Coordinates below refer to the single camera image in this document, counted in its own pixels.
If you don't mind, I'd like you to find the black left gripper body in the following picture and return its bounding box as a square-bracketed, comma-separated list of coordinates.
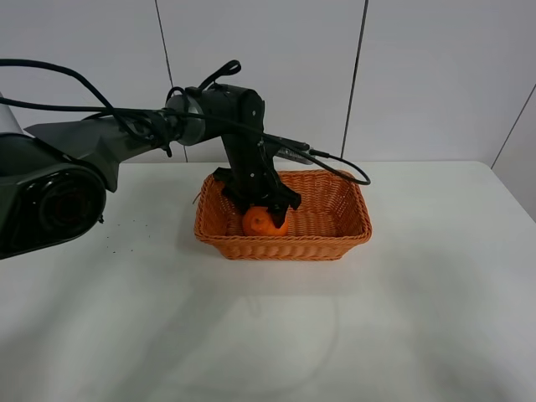
[213, 134, 302, 209]

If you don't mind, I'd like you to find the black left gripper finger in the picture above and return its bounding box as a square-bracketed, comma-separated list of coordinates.
[231, 198, 251, 215]
[267, 203, 289, 229]

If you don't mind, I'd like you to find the orange fruit with stem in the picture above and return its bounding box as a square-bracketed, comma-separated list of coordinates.
[242, 206, 289, 236]

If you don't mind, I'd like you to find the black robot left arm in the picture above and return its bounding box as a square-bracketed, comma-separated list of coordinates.
[1, 84, 310, 258]

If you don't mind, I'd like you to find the orange woven wicker basket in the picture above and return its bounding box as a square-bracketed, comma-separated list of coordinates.
[193, 170, 373, 261]

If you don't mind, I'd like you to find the black cable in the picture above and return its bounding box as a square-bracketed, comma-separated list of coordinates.
[0, 58, 372, 187]

